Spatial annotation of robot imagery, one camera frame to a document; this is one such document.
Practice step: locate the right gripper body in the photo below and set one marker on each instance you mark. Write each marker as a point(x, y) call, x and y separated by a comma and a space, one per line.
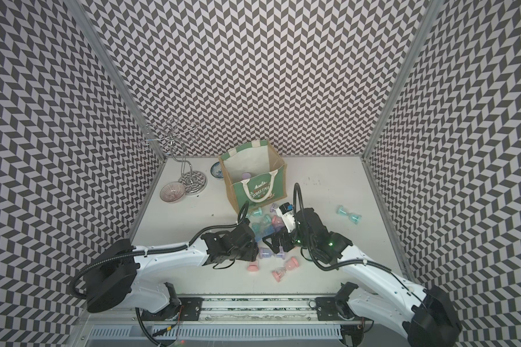
point(303, 241)

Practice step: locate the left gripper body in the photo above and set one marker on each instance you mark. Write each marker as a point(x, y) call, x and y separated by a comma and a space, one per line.
point(248, 254)

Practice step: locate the green canvas Christmas bag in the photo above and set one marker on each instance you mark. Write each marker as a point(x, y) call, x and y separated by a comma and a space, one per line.
point(268, 170)

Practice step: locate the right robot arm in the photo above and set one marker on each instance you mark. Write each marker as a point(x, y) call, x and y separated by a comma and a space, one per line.
point(423, 316)

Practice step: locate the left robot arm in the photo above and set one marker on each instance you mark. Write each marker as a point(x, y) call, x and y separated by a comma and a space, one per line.
point(127, 276)

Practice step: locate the blue hourglass centre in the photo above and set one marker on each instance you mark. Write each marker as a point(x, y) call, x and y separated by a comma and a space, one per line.
point(264, 233)

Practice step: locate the green hourglass centre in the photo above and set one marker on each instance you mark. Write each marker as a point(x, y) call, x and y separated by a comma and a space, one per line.
point(258, 227)

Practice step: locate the pink hourglass left front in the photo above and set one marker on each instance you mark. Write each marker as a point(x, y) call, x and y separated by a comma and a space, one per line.
point(253, 266)

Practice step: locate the green hourglass far right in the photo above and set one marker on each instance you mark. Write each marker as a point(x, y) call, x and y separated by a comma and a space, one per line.
point(354, 218)

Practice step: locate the blue white ceramic bowl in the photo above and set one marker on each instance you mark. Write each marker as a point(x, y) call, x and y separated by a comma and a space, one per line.
point(216, 171)

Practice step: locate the pink glass bowl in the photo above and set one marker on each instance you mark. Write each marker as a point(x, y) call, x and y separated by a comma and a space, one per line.
point(172, 192)

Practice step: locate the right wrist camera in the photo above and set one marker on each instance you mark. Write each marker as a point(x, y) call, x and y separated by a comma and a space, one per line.
point(286, 213)

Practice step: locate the metal base rail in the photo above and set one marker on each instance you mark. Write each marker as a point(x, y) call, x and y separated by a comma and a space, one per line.
point(252, 309)

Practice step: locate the silver wire stand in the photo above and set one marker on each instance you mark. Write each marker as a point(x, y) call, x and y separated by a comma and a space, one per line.
point(175, 144)

